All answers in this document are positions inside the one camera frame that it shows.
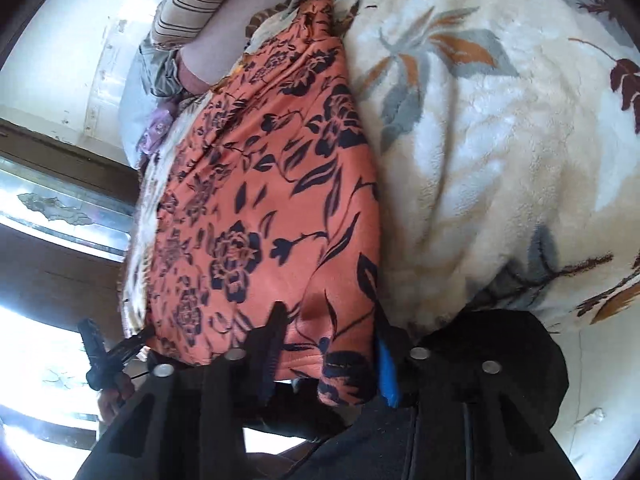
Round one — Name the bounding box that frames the wooden window frame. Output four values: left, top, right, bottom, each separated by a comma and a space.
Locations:
0, 117, 146, 321

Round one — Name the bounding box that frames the cream leaf print blanket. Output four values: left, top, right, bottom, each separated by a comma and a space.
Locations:
120, 0, 640, 356

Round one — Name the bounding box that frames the pink cloth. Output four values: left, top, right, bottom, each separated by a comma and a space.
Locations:
177, 7, 266, 93

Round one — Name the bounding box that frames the striped beige pillow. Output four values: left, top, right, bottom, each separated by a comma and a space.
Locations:
150, 0, 311, 53

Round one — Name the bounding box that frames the orange black floral garment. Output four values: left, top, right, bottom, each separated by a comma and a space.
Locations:
145, 0, 396, 406

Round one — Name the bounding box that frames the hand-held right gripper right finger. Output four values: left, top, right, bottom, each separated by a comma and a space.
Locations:
372, 310, 581, 480

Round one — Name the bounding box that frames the purple cloth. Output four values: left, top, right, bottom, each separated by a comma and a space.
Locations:
140, 102, 178, 153

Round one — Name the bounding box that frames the patterned glass pane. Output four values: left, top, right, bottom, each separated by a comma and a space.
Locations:
0, 157, 133, 261

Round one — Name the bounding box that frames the dark cloth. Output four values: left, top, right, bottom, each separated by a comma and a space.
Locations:
240, 310, 571, 480

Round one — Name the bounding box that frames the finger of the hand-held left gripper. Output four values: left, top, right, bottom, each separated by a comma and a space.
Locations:
77, 317, 151, 391

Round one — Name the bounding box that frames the person's left hand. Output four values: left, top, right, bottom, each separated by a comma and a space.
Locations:
97, 385, 136, 418

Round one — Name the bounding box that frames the grey green cloth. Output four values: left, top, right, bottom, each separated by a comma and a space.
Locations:
137, 40, 188, 98

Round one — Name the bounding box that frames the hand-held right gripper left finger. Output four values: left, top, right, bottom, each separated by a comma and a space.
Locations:
75, 302, 291, 480

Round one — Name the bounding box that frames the light blue sheet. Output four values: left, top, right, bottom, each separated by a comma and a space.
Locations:
117, 72, 166, 171

